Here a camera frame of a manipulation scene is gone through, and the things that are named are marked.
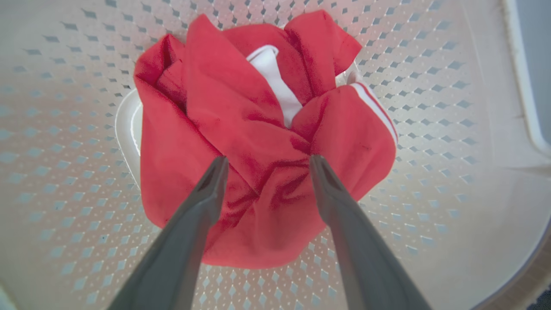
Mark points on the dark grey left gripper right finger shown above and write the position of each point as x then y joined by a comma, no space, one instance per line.
366,258

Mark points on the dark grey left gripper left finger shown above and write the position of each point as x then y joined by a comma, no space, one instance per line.
181,249

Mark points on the red and white garment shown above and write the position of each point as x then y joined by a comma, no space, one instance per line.
215,107

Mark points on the cream perforated laundry basket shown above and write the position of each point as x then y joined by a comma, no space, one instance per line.
64,129

